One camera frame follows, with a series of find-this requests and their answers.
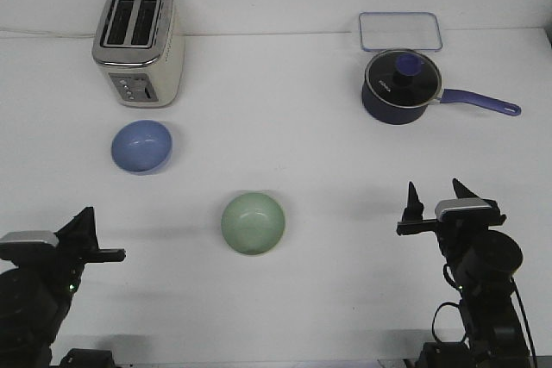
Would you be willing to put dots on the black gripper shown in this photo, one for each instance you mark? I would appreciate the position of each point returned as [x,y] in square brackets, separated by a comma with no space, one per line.
[77,240]
[452,235]

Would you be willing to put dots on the blue bowl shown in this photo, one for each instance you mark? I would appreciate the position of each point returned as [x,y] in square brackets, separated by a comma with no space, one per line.
[142,147]

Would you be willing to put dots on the green bowl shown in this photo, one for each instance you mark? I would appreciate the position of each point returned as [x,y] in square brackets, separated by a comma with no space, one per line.
[253,223]

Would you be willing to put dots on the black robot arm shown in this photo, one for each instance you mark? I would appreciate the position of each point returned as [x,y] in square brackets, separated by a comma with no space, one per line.
[37,293]
[480,263]

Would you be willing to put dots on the dark blue saucepan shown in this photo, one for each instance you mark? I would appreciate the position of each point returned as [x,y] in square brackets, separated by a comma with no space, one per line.
[395,115]

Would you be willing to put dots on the glass pot lid blue knob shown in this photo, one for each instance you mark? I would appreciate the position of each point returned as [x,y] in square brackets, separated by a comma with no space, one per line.
[403,78]

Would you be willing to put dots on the clear blue-rimmed container lid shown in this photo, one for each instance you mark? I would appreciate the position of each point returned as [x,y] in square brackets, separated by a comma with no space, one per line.
[418,30]

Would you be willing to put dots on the silver two-slot toaster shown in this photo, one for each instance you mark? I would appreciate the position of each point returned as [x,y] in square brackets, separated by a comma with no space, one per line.
[140,52]

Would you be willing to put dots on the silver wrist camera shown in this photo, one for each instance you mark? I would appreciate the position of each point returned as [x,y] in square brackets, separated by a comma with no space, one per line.
[447,210]
[16,245]

